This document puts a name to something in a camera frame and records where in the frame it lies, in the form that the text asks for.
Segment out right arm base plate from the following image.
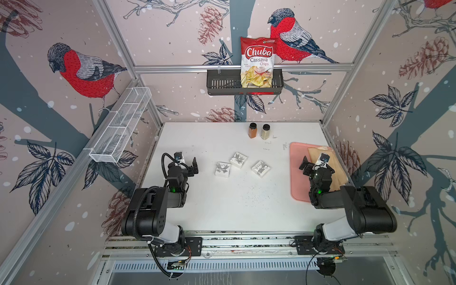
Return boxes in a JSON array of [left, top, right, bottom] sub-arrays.
[[290, 235, 345, 255]]

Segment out wooden cutting board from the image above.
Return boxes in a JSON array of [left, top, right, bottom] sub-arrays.
[[308, 146, 349, 192]]

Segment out pink plastic tray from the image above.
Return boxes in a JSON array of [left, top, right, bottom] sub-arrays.
[[289, 142, 320, 203]]

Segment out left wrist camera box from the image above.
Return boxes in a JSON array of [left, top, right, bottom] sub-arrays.
[[174, 152, 185, 164]]

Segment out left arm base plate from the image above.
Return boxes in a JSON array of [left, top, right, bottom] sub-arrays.
[[154, 237, 203, 257]]

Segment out white gift box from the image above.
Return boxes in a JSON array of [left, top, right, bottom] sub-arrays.
[[230, 152, 248, 169], [214, 161, 231, 178]]

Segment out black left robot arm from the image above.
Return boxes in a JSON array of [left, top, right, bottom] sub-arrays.
[[121, 152, 199, 255]]

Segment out white gift box left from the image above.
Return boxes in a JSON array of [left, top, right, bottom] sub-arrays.
[[214, 161, 231, 178]]

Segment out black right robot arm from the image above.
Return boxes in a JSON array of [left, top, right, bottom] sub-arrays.
[[299, 153, 397, 252]]

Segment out aluminium mounting rail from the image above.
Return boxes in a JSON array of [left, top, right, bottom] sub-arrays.
[[101, 231, 399, 260]]

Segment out white gift box middle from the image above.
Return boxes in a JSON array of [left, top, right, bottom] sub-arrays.
[[230, 152, 248, 169]]

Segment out black wire wall basket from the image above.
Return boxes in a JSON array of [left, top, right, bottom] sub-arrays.
[[206, 69, 284, 96]]

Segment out Chuba cassava chips bag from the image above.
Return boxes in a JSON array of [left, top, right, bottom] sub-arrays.
[[241, 38, 277, 89]]

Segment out white lift-off lid jewelry box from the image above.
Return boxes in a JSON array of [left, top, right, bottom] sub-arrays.
[[251, 160, 271, 178]]

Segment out beige spice jar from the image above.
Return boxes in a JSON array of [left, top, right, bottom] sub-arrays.
[[261, 124, 271, 140]]

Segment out orange spice jar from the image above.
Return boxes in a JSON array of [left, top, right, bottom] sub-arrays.
[[248, 122, 258, 138]]

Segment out white mesh wall shelf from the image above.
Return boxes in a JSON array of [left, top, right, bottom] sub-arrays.
[[89, 87, 152, 163]]

